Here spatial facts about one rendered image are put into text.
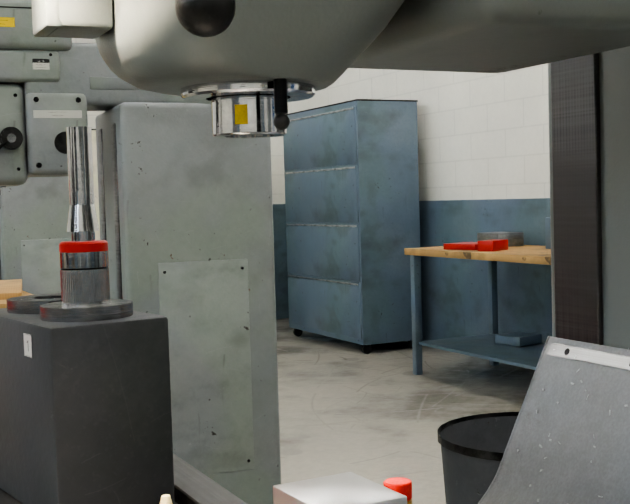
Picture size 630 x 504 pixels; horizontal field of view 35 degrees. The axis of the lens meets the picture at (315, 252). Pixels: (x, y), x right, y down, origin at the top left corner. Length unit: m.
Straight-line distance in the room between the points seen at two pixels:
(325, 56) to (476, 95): 7.12
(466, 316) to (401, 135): 1.52
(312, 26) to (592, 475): 0.47
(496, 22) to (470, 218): 7.14
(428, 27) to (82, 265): 0.47
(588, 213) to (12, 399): 0.59
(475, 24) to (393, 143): 7.41
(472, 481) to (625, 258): 1.66
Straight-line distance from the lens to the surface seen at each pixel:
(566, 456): 0.92
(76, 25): 0.60
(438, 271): 8.16
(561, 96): 0.96
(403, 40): 0.69
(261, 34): 0.58
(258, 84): 0.61
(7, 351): 1.06
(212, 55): 0.58
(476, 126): 7.71
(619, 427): 0.88
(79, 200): 1.00
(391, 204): 8.01
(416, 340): 7.02
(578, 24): 0.66
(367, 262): 7.91
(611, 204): 0.92
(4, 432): 1.10
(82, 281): 1.00
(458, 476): 2.56
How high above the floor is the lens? 1.24
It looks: 3 degrees down
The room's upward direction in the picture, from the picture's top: 2 degrees counter-clockwise
